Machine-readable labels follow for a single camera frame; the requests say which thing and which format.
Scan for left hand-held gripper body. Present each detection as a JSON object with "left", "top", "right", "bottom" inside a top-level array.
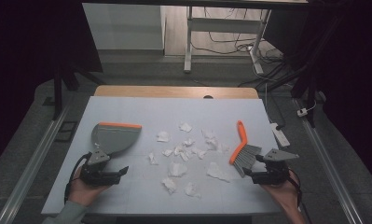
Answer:
[{"left": 78, "top": 149, "right": 123, "bottom": 188}]

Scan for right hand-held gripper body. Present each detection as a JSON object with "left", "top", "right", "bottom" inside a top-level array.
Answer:
[{"left": 251, "top": 147, "right": 300, "bottom": 187}]

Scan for orange hand brush grey bristles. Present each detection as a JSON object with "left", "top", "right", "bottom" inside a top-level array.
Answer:
[{"left": 228, "top": 119, "right": 263, "bottom": 179}]

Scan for grey dustpan with orange edge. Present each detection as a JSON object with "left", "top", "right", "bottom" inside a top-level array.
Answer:
[{"left": 90, "top": 121, "right": 143, "bottom": 157}]

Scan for person's right hand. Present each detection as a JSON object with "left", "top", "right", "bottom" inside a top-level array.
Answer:
[{"left": 260, "top": 170, "right": 301, "bottom": 213}]

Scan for person's left hand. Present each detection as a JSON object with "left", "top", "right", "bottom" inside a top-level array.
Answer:
[{"left": 67, "top": 167, "right": 111, "bottom": 208}]

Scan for white power strip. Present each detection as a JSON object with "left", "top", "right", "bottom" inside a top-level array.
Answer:
[{"left": 269, "top": 121, "right": 291, "bottom": 148}]

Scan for scattered crumpled white paper scraps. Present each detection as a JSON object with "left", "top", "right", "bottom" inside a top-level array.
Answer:
[{"left": 147, "top": 121, "right": 232, "bottom": 199}]

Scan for small white adapter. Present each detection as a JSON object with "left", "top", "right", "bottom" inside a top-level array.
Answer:
[{"left": 296, "top": 106, "right": 310, "bottom": 119}]

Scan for black metal stand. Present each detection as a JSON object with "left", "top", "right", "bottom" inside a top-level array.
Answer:
[
  {"left": 238, "top": 15, "right": 345, "bottom": 129},
  {"left": 51, "top": 60, "right": 107, "bottom": 121}
]

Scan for white table mat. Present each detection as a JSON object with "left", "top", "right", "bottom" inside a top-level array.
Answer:
[{"left": 41, "top": 95, "right": 282, "bottom": 217}]

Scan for white cabinet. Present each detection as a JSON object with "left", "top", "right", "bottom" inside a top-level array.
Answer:
[{"left": 81, "top": 3, "right": 167, "bottom": 51}]

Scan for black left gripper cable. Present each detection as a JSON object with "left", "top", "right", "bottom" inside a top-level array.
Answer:
[{"left": 63, "top": 152, "right": 92, "bottom": 204}]

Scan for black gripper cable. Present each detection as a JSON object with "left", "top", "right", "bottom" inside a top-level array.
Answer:
[
  {"left": 287, "top": 168, "right": 312, "bottom": 224},
  {"left": 63, "top": 152, "right": 92, "bottom": 204}
]

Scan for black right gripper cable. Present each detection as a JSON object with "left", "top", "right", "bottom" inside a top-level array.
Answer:
[{"left": 287, "top": 168, "right": 312, "bottom": 224}]

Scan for black rectangular floor frame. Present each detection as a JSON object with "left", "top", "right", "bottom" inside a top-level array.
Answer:
[{"left": 54, "top": 120, "right": 79, "bottom": 144}]

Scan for aluminium rail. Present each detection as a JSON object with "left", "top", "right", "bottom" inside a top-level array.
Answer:
[
  {"left": 293, "top": 98, "right": 365, "bottom": 224},
  {"left": 0, "top": 101, "right": 74, "bottom": 224}
]

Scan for black floor cables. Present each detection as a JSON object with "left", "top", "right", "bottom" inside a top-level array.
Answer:
[{"left": 191, "top": 7, "right": 284, "bottom": 64}]

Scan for white desk frame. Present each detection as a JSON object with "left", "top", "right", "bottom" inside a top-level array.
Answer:
[{"left": 183, "top": 6, "right": 272, "bottom": 76}]

